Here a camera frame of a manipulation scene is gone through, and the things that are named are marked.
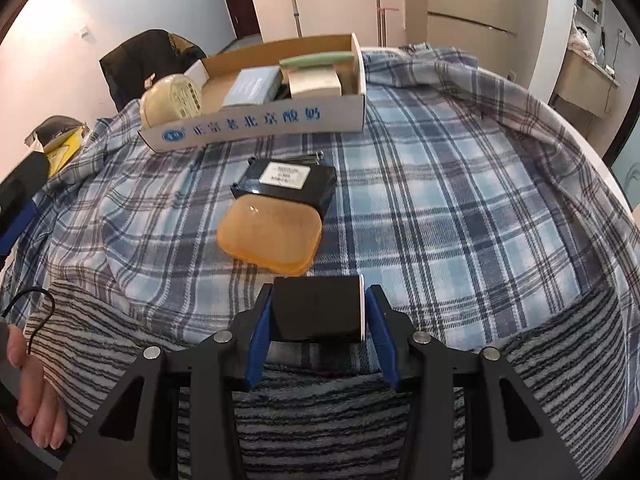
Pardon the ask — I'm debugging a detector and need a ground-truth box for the grey striped blanket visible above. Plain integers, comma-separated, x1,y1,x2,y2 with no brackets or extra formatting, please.
22,280,640,480

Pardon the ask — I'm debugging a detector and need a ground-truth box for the thin black cable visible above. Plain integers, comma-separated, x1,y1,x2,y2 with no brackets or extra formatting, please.
0,287,57,356

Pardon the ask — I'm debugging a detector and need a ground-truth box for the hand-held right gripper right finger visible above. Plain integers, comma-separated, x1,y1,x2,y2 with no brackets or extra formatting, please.
364,284,586,480

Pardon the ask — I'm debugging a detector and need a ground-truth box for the black framed glass door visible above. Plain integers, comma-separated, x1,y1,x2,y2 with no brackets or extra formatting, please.
602,95,640,196

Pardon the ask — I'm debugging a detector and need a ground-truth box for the orange soap bar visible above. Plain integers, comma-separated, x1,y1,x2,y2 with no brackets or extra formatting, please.
216,196,322,277

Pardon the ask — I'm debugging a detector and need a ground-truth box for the white rectangular box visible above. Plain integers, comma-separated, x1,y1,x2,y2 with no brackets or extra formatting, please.
289,67,343,98

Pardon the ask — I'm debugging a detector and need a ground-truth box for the dark brown door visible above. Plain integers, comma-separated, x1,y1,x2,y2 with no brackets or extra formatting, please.
216,0,262,41

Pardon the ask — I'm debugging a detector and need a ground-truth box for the black box with white label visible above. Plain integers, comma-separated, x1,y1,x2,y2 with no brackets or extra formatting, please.
230,156,337,221

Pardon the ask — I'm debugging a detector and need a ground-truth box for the printed cardboard box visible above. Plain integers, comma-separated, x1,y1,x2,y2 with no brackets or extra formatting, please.
137,33,368,153

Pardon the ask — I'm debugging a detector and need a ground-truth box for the person's left hand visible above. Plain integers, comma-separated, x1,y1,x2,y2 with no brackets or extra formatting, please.
6,329,68,451

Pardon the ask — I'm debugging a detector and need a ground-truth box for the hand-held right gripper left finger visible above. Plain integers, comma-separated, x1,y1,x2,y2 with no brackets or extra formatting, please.
57,284,275,480

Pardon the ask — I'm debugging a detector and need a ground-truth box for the grey black plastic bag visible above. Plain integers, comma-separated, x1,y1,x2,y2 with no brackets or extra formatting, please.
27,116,91,153

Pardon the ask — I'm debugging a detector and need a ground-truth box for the blue plaid blanket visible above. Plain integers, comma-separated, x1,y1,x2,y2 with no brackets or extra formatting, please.
0,42,640,361

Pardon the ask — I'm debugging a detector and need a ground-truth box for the beige vanity cabinet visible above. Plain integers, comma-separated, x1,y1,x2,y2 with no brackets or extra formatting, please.
550,45,621,118

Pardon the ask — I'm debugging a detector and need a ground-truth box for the glossy black box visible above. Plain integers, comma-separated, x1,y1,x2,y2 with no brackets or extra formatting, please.
270,275,368,343

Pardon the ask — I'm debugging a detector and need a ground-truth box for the brown patterned chair back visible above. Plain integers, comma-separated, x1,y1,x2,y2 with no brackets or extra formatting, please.
167,34,202,55

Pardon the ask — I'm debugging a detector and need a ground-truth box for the cream round container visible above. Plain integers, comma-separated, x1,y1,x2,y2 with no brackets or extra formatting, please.
139,74,205,130

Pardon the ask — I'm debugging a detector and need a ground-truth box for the crumpled white cloth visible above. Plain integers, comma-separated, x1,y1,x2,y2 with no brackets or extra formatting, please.
570,25,601,63

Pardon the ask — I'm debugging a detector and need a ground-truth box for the chair with black jacket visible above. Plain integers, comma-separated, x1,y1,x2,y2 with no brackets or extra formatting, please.
99,29,208,113

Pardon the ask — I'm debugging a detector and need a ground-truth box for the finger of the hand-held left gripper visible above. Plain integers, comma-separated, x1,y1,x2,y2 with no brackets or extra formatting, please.
0,151,50,261

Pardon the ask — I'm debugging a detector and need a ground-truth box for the yellow plastic bag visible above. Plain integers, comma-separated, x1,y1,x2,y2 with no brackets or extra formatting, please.
45,127,83,178

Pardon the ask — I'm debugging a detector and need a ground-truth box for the grey blue flat box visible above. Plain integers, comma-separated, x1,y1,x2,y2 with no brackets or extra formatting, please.
220,66,283,108

